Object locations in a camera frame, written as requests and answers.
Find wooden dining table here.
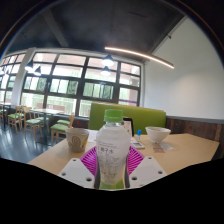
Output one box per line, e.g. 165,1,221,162
31,107,65,145

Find long linear ceiling light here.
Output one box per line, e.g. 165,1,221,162
104,46,175,70

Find green upholstered bench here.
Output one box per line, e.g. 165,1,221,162
87,102,167,136

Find black-framed window wall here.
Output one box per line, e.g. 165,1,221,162
0,51,143,118

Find beige patterned cup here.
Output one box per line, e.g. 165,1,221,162
65,127,90,154

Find brown printed card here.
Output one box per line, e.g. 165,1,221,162
152,143,166,154

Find white ceramic bowl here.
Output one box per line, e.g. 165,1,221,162
145,126,172,144

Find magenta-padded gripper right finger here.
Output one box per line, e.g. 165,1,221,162
125,145,168,190

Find dark pendant lamp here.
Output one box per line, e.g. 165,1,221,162
100,65,112,77
24,60,35,73
101,54,115,68
33,65,42,77

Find wooden chairs with green seats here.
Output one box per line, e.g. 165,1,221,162
0,104,76,145

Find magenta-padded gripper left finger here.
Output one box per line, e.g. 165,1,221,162
57,145,99,190

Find green-capped white drink bottle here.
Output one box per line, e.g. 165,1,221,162
95,109,132,191

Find white paper napkin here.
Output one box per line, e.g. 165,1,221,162
159,142,175,151

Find black-framed menu stand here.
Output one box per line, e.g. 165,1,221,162
123,116,135,137

